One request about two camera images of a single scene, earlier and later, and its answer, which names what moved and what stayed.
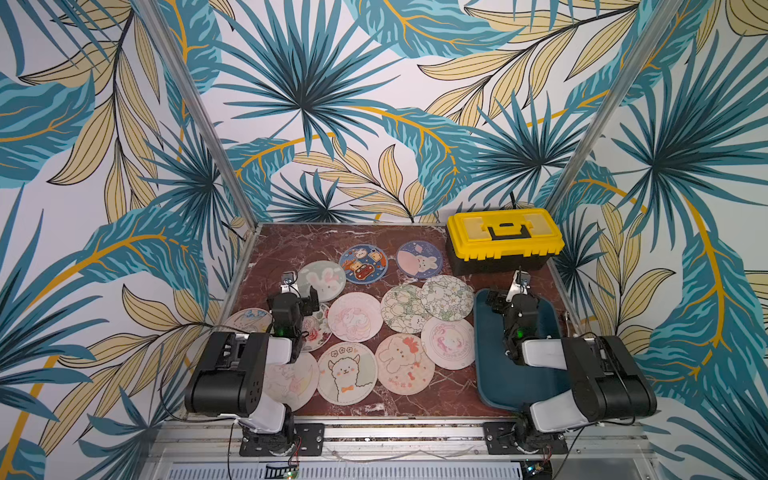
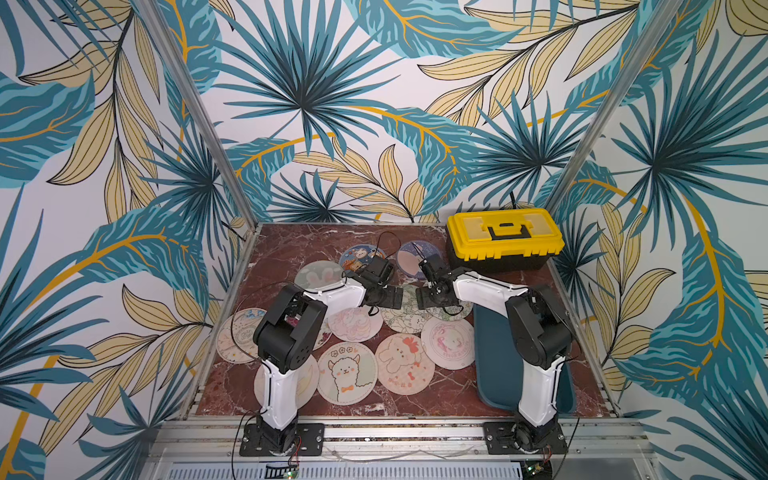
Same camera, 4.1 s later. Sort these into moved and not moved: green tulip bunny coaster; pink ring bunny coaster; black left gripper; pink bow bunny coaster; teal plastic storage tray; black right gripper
Moved: black left gripper; black right gripper
Not moved: green tulip bunny coaster; teal plastic storage tray; pink bow bunny coaster; pink ring bunny coaster
